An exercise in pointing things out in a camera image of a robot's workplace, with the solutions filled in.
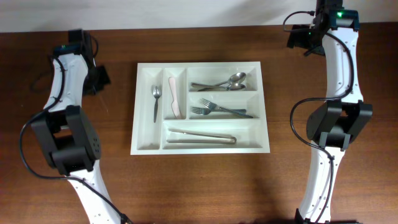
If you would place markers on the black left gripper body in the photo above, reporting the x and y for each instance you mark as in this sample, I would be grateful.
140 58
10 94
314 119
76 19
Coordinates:
98 78

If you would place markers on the metal tongs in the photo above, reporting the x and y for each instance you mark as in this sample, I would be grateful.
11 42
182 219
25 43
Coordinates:
201 138

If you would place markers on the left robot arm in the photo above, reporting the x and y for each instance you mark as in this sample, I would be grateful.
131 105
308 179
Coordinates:
66 136

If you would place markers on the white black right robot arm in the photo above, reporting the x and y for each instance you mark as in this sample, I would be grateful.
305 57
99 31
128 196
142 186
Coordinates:
331 128

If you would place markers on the large metal spoon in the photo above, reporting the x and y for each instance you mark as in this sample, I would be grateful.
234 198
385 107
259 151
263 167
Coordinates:
236 78
231 87

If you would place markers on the metal fork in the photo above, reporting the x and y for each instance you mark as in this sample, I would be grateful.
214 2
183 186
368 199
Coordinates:
206 111
213 106

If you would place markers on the small metal teaspoon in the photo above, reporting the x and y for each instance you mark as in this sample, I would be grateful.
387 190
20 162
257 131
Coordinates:
157 93

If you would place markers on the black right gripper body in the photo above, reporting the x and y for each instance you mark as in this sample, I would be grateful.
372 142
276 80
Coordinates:
305 38

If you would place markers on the white plastic cutlery tray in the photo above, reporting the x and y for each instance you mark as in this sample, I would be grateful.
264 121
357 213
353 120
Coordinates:
149 138

